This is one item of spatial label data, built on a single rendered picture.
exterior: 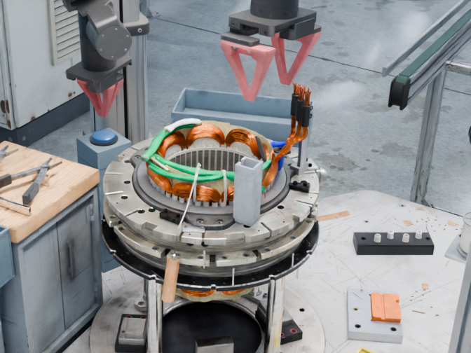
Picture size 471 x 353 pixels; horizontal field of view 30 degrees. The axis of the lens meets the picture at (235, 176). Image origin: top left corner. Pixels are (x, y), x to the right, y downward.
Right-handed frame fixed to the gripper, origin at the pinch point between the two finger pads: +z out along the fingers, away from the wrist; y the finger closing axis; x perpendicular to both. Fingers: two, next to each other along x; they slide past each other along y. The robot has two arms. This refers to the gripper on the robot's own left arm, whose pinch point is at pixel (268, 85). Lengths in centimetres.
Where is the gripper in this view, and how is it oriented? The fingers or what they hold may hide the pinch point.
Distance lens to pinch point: 109.8
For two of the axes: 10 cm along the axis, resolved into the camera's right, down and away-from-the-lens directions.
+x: -8.1, -2.9, 5.1
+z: -0.6, 9.1, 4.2
